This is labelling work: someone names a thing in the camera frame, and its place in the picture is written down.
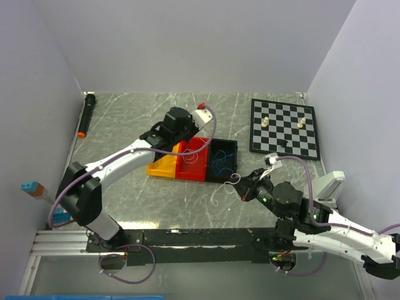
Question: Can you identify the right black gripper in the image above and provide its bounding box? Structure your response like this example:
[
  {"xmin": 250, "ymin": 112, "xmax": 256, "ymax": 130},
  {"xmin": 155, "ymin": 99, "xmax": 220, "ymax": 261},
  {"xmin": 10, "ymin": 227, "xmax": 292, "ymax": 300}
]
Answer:
[{"xmin": 227, "ymin": 167, "xmax": 286, "ymax": 220}]

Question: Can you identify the white wire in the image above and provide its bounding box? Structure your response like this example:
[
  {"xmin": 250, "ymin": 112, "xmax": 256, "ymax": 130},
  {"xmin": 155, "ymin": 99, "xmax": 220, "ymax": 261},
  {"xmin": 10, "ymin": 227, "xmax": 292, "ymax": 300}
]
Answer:
[{"xmin": 181, "ymin": 139, "xmax": 242, "ymax": 207}]

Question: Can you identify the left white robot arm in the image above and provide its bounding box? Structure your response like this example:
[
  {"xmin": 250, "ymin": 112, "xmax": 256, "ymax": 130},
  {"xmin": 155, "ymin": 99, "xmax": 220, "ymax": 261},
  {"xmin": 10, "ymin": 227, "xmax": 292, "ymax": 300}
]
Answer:
[{"xmin": 55, "ymin": 106, "xmax": 213, "ymax": 251}]

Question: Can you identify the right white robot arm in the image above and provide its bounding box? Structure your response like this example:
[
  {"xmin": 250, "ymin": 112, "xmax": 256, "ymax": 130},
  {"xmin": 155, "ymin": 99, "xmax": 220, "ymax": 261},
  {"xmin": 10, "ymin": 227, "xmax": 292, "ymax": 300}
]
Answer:
[{"xmin": 230, "ymin": 169, "xmax": 399, "ymax": 280}]

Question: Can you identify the yellow plastic bin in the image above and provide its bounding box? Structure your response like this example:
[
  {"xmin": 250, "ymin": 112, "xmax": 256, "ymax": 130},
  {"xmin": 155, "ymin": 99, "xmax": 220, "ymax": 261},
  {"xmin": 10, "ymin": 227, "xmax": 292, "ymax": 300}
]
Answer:
[{"xmin": 146, "ymin": 154, "xmax": 178, "ymax": 179}]

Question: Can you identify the white tape dispenser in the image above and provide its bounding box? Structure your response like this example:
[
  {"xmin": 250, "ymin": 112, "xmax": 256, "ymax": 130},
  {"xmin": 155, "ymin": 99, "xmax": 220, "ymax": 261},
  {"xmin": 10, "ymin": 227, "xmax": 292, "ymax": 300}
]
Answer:
[{"xmin": 311, "ymin": 171, "xmax": 346, "ymax": 209}]

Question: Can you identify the red plastic bin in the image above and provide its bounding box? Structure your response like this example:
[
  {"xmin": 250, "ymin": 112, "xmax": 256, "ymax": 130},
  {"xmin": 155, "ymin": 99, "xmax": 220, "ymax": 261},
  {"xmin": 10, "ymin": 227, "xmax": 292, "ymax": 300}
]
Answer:
[{"xmin": 175, "ymin": 137, "xmax": 208, "ymax": 182}]

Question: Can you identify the black plastic bin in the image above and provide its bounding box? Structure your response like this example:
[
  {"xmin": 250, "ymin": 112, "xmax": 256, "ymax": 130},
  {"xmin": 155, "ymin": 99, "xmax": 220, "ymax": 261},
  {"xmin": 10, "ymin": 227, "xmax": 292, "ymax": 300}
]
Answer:
[{"xmin": 205, "ymin": 139, "xmax": 238, "ymax": 183}]

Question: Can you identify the black chess piece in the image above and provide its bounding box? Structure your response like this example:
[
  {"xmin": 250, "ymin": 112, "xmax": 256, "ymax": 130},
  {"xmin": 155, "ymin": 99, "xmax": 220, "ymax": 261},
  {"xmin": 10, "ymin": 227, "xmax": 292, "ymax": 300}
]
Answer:
[{"xmin": 278, "ymin": 140, "xmax": 288, "ymax": 148}]

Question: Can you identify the black white chessboard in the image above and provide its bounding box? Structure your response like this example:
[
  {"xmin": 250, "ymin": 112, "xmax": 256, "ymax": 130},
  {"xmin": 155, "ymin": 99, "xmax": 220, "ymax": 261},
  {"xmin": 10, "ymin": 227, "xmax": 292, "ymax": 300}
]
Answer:
[{"xmin": 249, "ymin": 99, "xmax": 321, "ymax": 161}]

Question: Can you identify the white chess pawn right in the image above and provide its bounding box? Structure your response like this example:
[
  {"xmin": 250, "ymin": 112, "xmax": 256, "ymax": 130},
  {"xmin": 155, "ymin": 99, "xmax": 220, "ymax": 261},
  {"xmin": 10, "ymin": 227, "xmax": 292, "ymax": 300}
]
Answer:
[{"xmin": 297, "ymin": 117, "xmax": 306, "ymax": 129}]

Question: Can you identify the white chess pawn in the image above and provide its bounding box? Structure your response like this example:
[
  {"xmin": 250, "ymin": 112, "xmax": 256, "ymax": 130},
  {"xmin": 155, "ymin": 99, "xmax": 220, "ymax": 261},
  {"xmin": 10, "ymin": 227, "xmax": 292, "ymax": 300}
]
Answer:
[
  {"xmin": 297, "ymin": 117, "xmax": 306, "ymax": 129},
  {"xmin": 261, "ymin": 117, "xmax": 269, "ymax": 128}
]

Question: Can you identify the white chess pawn left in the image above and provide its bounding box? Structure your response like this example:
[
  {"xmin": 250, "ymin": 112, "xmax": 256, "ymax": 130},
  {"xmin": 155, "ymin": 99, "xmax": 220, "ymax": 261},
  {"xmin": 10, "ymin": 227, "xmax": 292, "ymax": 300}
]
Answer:
[{"xmin": 261, "ymin": 117, "xmax": 269, "ymax": 128}]

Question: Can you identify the black orange marker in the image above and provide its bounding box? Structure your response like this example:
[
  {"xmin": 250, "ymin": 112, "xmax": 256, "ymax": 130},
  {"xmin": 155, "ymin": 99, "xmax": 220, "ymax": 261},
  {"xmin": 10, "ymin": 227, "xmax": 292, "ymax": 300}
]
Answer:
[{"xmin": 77, "ymin": 94, "xmax": 97, "ymax": 139}]

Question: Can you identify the blue toy brick stack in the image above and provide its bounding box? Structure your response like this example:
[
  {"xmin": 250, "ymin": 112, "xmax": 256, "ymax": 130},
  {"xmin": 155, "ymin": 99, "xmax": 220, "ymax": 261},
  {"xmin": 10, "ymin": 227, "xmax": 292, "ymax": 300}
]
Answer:
[{"xmin": 52, "ymin": 207, "xmax": 71, "ymax": 224}]

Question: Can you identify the blue brown block tool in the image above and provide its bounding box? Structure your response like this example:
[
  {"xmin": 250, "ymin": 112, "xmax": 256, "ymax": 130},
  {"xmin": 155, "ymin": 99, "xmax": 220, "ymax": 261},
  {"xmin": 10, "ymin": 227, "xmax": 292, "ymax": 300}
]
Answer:
[{"xmin": 21, "ymin": 181, "xmax": 54, "ymax": 204}]

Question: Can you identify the blue box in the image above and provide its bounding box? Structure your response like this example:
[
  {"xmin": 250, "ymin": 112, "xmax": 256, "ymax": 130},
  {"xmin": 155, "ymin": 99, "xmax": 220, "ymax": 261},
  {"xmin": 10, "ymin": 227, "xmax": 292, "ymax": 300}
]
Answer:
[{"xmin": 4, "ymin": 295, "xmax": 165, "ymax": 300}]

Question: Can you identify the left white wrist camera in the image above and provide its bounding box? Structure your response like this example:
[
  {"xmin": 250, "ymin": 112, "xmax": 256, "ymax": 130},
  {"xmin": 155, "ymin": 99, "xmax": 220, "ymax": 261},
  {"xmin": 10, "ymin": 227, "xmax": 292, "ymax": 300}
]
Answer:
[{"xmin": 191, "ymin": 102, "xmax": 213, "ymax": 130}]

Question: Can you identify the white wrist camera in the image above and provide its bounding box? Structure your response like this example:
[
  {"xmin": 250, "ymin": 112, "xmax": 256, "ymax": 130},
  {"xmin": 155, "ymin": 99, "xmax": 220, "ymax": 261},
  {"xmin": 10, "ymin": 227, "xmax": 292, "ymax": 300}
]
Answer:
[
  {"xmin": 264, "ymin": 152, "xmax": 283, "ymax": 170},
  {"xmin": 191, "ymin": 102, "xmax": 213, "ymax": 130}
]

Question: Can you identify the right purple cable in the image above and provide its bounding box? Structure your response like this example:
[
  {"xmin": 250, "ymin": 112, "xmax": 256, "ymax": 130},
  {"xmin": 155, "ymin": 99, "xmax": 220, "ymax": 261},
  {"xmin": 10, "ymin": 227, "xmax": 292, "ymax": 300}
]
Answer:
[{"xmin": 274, "ymin": 155, "xmax": 400, "ymax": 278}]

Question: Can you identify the purple cable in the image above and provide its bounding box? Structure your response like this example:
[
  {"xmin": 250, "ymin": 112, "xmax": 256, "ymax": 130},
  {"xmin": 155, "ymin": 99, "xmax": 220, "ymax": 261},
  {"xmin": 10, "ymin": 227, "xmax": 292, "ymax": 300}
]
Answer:
[
  {"xmin": 48, "ymin": 104, "xmax": 218, "ymax": 284},
  {"xmin": 274, "ymin": 155, "xmax": 400, "ymax": 278}
]

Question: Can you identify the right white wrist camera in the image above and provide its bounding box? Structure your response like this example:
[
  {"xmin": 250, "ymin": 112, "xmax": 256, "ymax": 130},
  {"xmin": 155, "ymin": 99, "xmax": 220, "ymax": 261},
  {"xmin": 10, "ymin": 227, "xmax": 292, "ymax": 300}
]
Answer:
[{"xmin": 264, "ymin": 152, "xmax": 283, "ymax": 170}]

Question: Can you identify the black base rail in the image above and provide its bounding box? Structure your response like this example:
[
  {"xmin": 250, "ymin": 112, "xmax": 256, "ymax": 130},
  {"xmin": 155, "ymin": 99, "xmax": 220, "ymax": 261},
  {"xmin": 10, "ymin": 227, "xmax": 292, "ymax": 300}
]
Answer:
[{"xmin": 86, "ymin": 227, "xmax": 305, "ymax": 266}]

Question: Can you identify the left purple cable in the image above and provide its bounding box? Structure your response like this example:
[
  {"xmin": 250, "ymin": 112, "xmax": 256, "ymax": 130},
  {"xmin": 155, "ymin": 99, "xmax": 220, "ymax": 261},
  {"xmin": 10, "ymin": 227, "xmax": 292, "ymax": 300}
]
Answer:
[{"xmin": 48, "ymin": 104, "xmax": 218, "ymax": 284}]

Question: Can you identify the aluminium frame rail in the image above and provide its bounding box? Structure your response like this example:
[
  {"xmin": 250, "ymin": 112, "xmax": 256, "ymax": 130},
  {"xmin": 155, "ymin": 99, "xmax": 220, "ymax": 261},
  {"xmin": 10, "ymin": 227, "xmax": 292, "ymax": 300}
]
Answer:
[{"xmin": 19, "ymin": 231, "xmax": 376, "ymax": 299}]

